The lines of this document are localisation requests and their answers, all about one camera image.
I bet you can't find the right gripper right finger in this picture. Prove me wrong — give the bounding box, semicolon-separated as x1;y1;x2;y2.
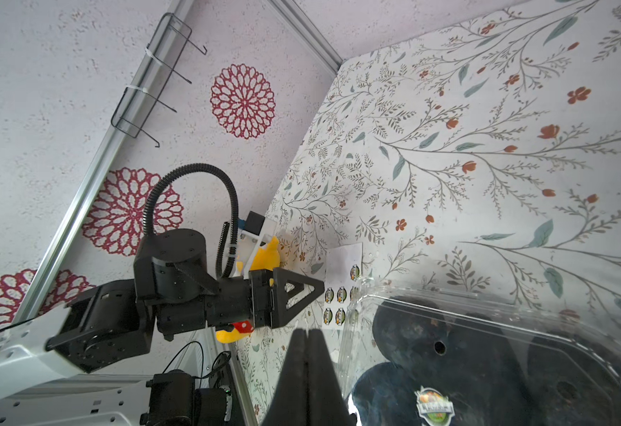
308;329;355;426

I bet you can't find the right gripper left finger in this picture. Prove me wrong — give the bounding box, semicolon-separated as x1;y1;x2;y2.
262;329;308;426

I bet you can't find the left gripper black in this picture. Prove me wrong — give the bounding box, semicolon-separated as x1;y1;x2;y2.
249;268;325;328

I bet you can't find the white sticker label sheet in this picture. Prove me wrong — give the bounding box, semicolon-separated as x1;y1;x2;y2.
322;243;363;329

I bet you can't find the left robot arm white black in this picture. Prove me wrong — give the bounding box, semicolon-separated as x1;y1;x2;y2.
0;229;325;425

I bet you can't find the round fruit sticker on box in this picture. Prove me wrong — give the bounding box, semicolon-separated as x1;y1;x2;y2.
415;387;455;426

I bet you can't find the yellow red plush toy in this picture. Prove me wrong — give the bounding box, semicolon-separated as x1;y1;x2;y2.
216;236;280;344

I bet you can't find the blackberry clamshell box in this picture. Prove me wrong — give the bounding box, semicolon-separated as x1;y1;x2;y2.
338;285;621;425

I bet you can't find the floral table mat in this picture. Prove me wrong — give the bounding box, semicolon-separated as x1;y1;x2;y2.
235;0;621;426

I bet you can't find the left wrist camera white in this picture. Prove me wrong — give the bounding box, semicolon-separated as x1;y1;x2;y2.
233;211;278;276

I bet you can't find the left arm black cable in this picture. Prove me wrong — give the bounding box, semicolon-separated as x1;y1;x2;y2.
142;162;241;280

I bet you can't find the black wire wall rack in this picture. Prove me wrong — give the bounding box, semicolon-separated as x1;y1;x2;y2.
110;12;209;148

